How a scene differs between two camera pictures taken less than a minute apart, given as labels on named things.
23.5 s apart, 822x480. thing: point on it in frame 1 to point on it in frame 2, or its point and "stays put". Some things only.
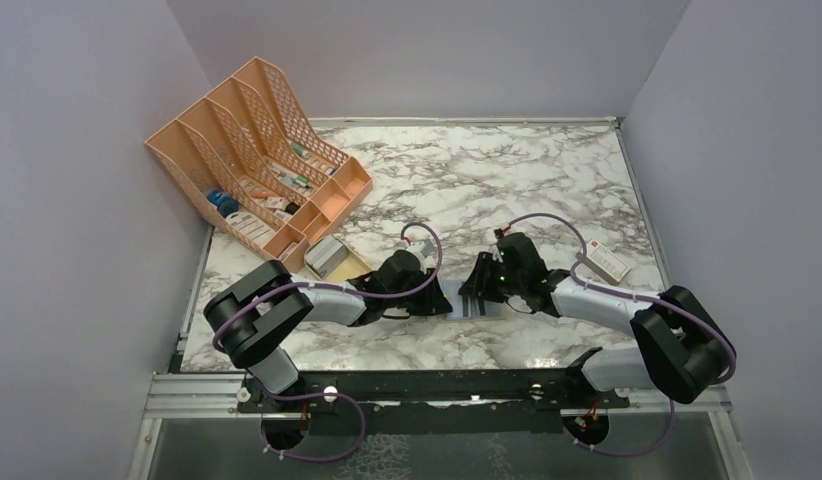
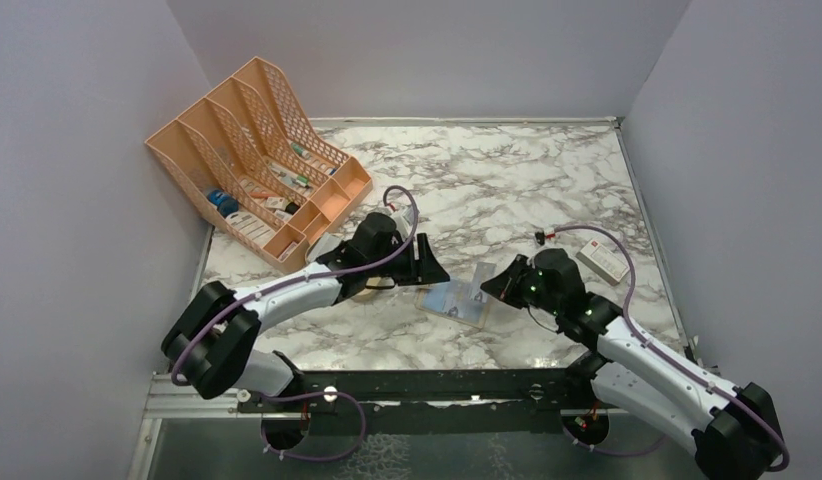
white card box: x=604 y=262 stays put
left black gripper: x=433 y=302 to x=429 y=271
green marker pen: x=300 y=150 stays put
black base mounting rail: x=431 y=400 stays put
